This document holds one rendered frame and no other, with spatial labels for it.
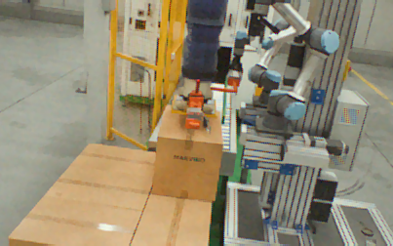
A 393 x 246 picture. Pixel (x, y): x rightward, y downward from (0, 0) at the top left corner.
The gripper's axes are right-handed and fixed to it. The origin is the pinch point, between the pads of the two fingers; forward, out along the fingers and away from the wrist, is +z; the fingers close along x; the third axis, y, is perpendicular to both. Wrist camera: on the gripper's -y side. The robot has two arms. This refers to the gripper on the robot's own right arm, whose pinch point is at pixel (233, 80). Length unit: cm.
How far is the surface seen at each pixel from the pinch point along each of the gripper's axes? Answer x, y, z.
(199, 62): -27, 40, -19
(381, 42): 490, -854, 54
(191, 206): -21, 68, 64
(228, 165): 7, -3, 69
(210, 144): -15, 60, 26
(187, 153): -27, 60, 33
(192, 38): -32, 37, -32
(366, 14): 428, -859, -16
